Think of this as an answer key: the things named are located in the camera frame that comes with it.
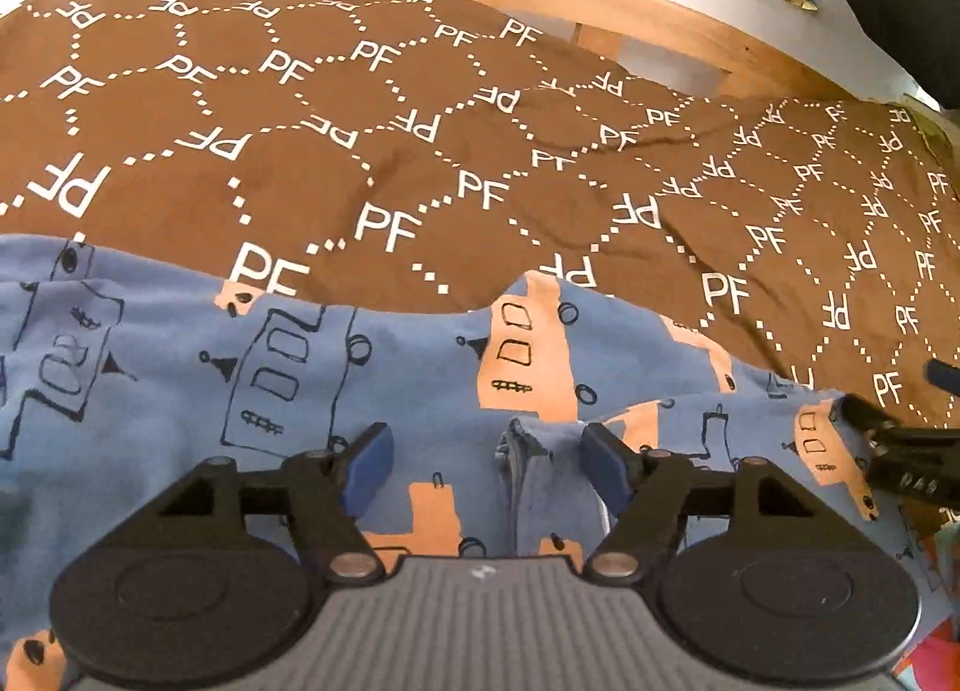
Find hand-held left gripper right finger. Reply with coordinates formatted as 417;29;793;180
580;422;820;582

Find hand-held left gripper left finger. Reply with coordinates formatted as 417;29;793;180
152;422;396;582

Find blue pants with orange print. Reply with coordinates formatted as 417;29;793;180
0;233;942;691

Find green patterned cloth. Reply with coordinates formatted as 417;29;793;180
889;102;960;163

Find brown printed blanket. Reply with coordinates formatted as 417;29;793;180
0;0;960;429

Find wooden bed frame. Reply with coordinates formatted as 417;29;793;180
90;0;912;109

